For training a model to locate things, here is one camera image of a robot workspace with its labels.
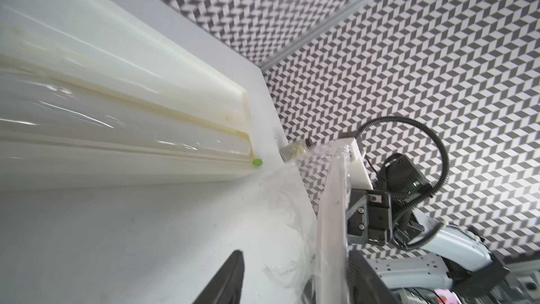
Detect white plate with orange pattern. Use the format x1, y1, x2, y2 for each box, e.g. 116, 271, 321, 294
315, 145, 350, 303

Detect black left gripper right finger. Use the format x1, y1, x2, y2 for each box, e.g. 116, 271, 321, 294
347, 251, 399, 304

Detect cream plastic wrap dispenser box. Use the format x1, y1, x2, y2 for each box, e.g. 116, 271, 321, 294
1, 0, 260, 191

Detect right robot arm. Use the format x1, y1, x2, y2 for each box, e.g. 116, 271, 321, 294
345, 153, 539, 303

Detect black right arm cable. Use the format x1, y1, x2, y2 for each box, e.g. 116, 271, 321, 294
354, 115, 450, 251

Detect clear plastic wrap sheet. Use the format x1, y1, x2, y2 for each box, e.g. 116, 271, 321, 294
240, 141, 344, 303

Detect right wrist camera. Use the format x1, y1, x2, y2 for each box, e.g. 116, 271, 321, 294
338, 138, 373, 190

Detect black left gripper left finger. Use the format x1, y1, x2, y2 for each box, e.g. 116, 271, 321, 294
193, 250, 245, 304

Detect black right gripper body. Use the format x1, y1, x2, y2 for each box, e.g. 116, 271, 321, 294
346, 153, 435, 247

